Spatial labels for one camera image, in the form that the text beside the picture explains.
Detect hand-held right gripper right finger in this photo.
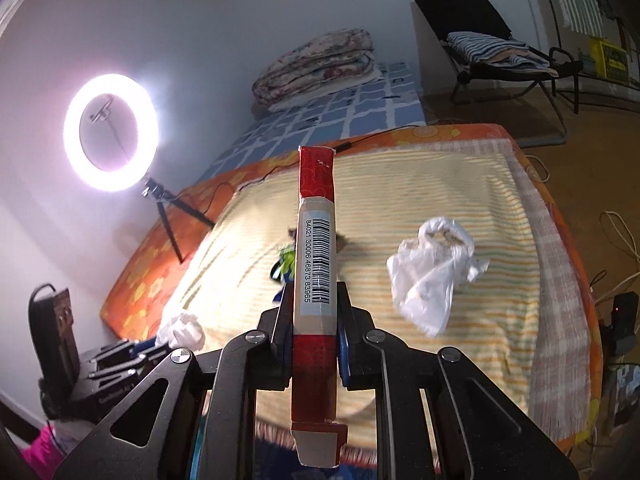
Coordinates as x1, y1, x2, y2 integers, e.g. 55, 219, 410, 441
336, 282, 581, 480

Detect black cable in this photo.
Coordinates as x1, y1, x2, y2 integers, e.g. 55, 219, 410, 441
207, 142, 356, 216

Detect green wrapper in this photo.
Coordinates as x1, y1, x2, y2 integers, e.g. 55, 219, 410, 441
270, 242, 299, 306

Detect white floor cable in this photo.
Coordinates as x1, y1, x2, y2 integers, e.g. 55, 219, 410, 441
599, 210, 640, 266

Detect white ring light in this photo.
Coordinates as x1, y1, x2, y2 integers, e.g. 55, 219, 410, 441
63, 74, 160, 192

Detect checked fringed cloth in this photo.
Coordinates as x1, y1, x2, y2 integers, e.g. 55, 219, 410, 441
330, 137, 593, 466

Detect yellow striped blanket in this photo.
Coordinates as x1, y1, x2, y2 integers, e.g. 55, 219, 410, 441
160, 150, 551, 456

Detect black power adapter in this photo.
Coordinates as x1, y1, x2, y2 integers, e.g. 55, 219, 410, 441
597, 292, 640, 361

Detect blue checked bed sheet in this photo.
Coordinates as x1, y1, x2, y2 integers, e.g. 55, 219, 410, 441
197, 61, 427, 186

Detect pink clothing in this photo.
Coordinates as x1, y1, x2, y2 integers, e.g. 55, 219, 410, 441
22, 422, 68, 480

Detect black folding chair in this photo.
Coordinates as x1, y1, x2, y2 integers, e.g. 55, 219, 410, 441
411, 0, 583, 113

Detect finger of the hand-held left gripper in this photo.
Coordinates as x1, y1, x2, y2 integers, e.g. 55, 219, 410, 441
92, 355, 170, 387
90, 340, 157, 367

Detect black tripod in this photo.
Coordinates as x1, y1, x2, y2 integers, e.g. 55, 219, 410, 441
141, 178, 217, 264

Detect white flat board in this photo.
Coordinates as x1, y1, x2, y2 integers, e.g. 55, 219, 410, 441
411, 0, 453, 98

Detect folded floral quilt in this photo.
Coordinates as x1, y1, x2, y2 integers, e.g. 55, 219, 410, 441
251, 30, 381, 108

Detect clothes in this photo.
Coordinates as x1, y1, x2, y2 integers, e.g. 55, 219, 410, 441
386, 217, 491, 338

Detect folded striped cloth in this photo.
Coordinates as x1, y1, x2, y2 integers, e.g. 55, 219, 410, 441
446, 31, 558, 70

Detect metal clothes rack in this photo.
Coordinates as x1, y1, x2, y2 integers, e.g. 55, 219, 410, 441
520, 0, 640, 146

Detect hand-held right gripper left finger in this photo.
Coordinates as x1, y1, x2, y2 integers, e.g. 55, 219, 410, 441
52, 282, 297, 480

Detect yellow plastic crate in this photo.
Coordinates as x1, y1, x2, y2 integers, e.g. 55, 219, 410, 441
587, 37, 631, 83

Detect red cardboard box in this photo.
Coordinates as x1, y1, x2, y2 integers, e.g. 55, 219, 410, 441
289, 145, 349, 468

